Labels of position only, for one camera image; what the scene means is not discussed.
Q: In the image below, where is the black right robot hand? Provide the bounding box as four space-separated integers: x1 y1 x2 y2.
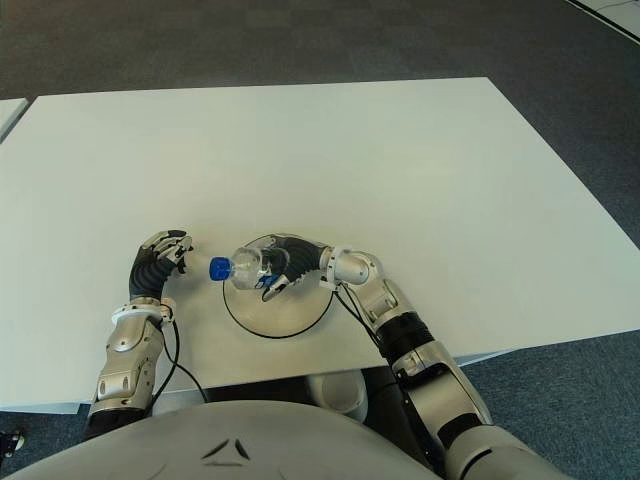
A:
248 232 332 302

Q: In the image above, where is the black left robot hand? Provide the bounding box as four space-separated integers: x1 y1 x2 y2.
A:
128 229 195 302

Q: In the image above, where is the clear water bottle blue cap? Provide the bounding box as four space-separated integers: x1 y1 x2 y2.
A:
208 245 292 292

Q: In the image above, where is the white plate black rim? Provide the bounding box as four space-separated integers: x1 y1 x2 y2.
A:
222 234 332 339

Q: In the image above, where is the white robot waist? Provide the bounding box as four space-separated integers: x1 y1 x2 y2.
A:
304 370 371 422

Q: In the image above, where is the grey robot torso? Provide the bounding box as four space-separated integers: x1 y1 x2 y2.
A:
9 397 451 480

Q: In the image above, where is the black wheeled stand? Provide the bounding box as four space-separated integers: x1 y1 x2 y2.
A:
0 427 27 459

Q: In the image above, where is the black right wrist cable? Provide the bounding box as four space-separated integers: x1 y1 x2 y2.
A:
330 284 394 364

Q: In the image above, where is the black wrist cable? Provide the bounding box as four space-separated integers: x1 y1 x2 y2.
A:
160 319 211 402
330 284 394 364

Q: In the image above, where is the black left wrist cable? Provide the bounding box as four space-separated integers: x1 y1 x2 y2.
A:
160 319 211 402

